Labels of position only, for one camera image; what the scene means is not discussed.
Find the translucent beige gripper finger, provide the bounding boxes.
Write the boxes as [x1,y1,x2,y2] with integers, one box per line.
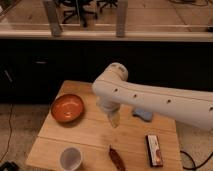
[108,112,120,128]

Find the white ceramic cup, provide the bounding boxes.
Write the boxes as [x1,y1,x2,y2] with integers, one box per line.
[59,147,83,171]

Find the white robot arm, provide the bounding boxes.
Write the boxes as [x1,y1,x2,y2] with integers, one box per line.
[92,62,213,131]

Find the orange ceramic bowl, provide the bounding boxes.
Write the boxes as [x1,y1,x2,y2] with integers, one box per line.
[51,94,84,123]

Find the blue sponge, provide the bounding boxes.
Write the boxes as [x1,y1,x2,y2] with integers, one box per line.
[132,108,153,122]

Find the black chocolate bar box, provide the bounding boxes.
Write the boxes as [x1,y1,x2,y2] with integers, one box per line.
[146,135,163,167]

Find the black office chair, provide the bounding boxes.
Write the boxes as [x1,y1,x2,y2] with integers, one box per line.
[96,0,118,13]
[53,0,98,27]

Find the black device floor corner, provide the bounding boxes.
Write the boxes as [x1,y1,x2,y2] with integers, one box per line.
[0,162,19,171]

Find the black cable right floor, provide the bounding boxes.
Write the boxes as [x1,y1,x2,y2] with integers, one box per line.
[180,150,213,171]

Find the black cable floor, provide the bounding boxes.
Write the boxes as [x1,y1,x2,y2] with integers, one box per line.
[180,150,213,171]
[0,102,15,163]

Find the black cable left floor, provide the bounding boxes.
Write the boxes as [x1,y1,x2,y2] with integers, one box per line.
[0,102,15,163]

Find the right grey metal post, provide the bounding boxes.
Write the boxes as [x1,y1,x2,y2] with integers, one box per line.
[116,0,128,37]

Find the grey metal post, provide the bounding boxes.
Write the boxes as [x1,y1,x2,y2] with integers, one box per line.
[43,0,62,37]
[116,0,128,37]

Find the left grey metal post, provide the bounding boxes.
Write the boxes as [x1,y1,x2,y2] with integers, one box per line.
[43,0,62,37]

